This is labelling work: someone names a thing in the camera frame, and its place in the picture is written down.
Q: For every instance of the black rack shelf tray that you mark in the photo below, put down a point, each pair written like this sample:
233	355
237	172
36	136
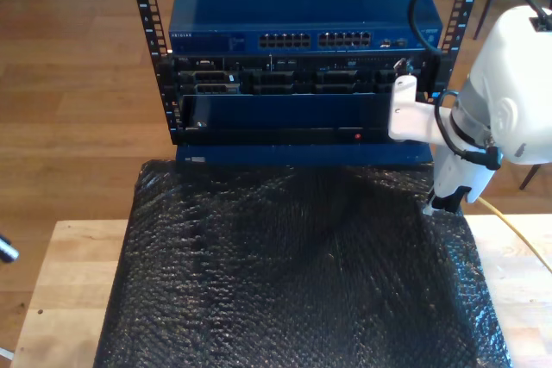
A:
280	135

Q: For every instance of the black rack server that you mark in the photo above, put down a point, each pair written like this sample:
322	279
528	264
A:
302	79

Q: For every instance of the black bubble-wrap mat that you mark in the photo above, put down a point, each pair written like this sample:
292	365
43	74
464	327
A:
259	277

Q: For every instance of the blue rack base plate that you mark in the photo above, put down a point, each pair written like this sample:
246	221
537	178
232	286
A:
302	154

